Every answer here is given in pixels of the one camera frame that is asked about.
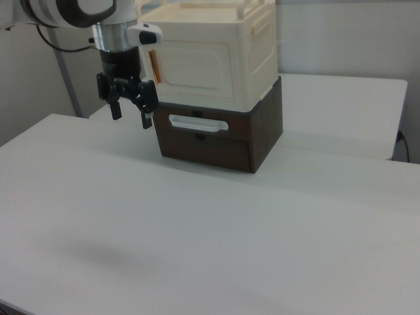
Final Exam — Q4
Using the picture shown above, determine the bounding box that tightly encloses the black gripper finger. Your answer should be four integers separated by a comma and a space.
129, 79, 161, 130
96, 72, 123, 121

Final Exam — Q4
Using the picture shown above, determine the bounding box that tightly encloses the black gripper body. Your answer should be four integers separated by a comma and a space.
99, 47, 143, 100

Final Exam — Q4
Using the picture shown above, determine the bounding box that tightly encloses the cream cabinet door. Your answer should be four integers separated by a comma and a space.
144, 39, 244, 103

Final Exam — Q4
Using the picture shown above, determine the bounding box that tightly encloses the cream plastic cabinet box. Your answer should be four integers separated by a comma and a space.
136, 0, 280, 114

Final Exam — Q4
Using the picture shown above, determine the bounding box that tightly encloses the brown drawer with black tab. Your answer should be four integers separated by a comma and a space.
156, 128, 253, 173

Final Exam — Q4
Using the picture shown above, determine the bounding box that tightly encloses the dark brown wooden drawer unit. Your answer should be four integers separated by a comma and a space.
153, 75, 284, 174

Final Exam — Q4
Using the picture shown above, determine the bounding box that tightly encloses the orange cabinet door handle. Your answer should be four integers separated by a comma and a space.
148, 49, 163, 85

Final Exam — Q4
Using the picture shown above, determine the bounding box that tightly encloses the grey metal post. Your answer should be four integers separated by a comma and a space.
51, 28, 83, 118

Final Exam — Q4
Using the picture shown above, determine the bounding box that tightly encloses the white drawer handle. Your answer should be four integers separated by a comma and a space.
167, 114, 229, 135

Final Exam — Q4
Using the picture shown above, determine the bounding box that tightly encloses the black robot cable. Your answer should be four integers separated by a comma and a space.
35, 25, 99, 54

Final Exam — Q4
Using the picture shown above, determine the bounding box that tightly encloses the brown drawer with white handle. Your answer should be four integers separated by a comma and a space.
153, 105, 252, 142

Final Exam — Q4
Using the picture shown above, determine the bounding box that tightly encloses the black power cable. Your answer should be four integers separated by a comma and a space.
396, 130, 411, 163

